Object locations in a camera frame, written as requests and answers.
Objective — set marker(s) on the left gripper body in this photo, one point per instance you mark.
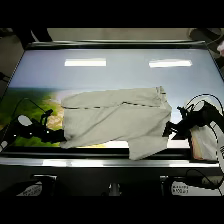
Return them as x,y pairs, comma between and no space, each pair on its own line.
56,135

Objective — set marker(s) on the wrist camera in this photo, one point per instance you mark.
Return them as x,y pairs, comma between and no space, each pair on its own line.
47,116
183,112

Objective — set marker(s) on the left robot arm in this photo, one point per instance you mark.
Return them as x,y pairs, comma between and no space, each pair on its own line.
20,129

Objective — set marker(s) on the silver frame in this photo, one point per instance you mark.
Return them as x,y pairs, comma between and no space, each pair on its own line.
100,163

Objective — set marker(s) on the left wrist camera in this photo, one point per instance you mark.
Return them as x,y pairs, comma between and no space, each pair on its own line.
47,116

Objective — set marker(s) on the beige shirt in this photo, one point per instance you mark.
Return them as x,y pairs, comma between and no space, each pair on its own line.
116,120

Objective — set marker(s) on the white garment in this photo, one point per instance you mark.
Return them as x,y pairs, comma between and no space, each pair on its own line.
204,143

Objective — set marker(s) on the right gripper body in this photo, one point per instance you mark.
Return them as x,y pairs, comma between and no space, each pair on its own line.
176,128

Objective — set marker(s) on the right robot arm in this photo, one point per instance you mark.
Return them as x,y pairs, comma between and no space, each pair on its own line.
207,115

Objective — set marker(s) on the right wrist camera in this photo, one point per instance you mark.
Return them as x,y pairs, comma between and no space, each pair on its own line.
183,112

